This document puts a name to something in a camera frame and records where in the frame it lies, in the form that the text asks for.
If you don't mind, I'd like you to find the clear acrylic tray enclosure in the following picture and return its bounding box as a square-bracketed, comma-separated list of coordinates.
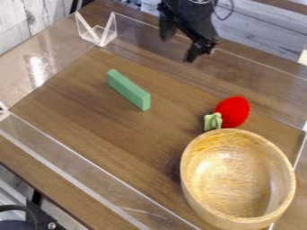
[0, 6, 307, 230]

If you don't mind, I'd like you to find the red plush tomato toy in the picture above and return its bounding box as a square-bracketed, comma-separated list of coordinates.
[204, 96, 250, 131]

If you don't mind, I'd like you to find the black cable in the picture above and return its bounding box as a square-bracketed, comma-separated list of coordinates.
[0, 204, 40, 230]

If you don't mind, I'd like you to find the wooden bowl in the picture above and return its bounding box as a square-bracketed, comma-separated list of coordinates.
[180, 128, 296, 230]

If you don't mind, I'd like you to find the green rectangular block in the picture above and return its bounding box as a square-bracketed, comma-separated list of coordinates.
[106, 69, 150, 111]

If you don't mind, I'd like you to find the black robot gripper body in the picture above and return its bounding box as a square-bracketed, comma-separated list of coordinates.
[156, 0, 221, 46]

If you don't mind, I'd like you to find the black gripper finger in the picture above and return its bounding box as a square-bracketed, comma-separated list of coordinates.
[182, 40, 216, 63]
[158, 14, 177, 41]

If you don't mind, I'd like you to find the black clamp under table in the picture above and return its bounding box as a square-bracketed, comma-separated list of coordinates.
[26, 190, 66, 230]

